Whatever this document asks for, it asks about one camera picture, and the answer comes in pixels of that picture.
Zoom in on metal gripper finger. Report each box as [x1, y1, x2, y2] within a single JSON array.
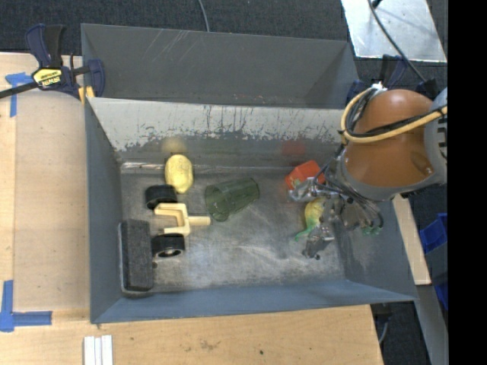
[[287, 178, 329, 204], [302, 224, 336, 261]]

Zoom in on red toy block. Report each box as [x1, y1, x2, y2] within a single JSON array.
[[285, 160, 327, 190]]

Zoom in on yellow-green toy dinosaur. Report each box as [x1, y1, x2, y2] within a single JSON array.
[[294, 197, 329, 243]]

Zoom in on clear green plastic cup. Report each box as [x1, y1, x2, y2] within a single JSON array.
[[204, 177, 261, 223]]

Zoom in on grey metal bin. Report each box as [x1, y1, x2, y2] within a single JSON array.
[[80, 23, 420, 325]]

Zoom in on yellow lemon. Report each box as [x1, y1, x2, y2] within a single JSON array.
[[164, 154, 195, 195]]

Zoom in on cream toy axle black wheels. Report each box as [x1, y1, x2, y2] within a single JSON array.
[[145, 184, 212, 259]]

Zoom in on black felt eraser block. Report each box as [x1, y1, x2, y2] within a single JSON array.
[[119, 218, 156, 293]]

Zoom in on pale wood board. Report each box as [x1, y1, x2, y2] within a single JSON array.
[[12, 88, 92, 314]]

